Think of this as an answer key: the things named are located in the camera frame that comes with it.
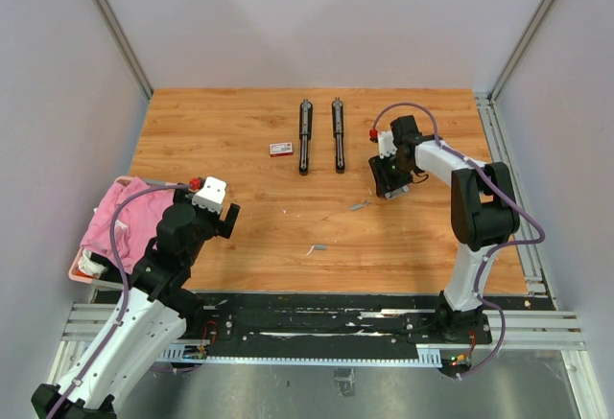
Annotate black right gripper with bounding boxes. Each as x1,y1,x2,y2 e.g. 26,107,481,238
368,150,413,197

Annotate black stapler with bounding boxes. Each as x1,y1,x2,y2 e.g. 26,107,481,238
331,97,345,174
298,99,313,175

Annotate small white staple tray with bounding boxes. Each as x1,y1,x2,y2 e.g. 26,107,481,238
384,185,409,200

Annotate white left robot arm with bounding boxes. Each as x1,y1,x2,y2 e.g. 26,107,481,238
32,176,240,418

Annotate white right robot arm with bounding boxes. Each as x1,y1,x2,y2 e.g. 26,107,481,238
368,116,519,342

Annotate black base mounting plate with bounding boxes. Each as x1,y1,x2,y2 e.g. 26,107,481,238
165,291,492,361

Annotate red white staple box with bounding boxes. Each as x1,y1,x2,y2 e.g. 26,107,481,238
270,142,294,157

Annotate pink cloth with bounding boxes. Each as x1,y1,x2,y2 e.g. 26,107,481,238
80,177,174,273

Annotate pink plastic basket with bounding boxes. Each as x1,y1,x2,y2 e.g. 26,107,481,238
71,178,131,282

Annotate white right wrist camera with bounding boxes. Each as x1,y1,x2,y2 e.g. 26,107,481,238
377,130,397,159

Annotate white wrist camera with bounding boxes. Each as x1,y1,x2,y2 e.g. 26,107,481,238
377,130,397,159
192,176,227,215

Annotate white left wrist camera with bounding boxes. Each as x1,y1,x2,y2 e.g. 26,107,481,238
192,176,227,215

